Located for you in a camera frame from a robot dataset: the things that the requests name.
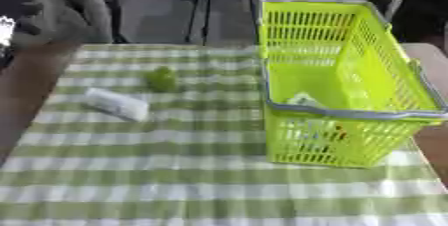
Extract white packet with print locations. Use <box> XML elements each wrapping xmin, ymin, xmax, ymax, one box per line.
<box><xmin>283</xmin><ymin>91</ymin><xmax>352</xmax><ymax>153</ymax></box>

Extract black tripod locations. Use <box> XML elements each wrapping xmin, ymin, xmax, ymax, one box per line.
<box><xmin>164</xmin><ymin>0</ymin><xmax>216</xmax><ymax>46</ymax></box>

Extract lime green plastic basket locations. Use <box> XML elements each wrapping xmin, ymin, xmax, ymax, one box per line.
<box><xmin>255</xmin><ymin>0</ymin><xmax>448</xmax><ymax>170</ymax></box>

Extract green toy pepper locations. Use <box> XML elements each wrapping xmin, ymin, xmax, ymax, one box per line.
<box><xmin>143</xmin><ymin>65</ymin><xmax>181</xmax><ymax>93</ymax></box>

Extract person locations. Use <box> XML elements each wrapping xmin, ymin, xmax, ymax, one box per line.
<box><xmin>0</xmin><ymin>0</ymin><xmax>116</xmax><ymax>50</ymax></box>

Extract grey basket handle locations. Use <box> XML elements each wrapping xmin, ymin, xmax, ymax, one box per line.
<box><xmin>259</xmin><ymin>59</ymin><xmax>448</xmax><ymax>122</ymax></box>

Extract white plastic packet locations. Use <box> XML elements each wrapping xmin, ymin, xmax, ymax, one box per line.
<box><xmin>82</xmin><ymin>87</ymin><xmax>153</xmax><ymax>123</ymax></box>

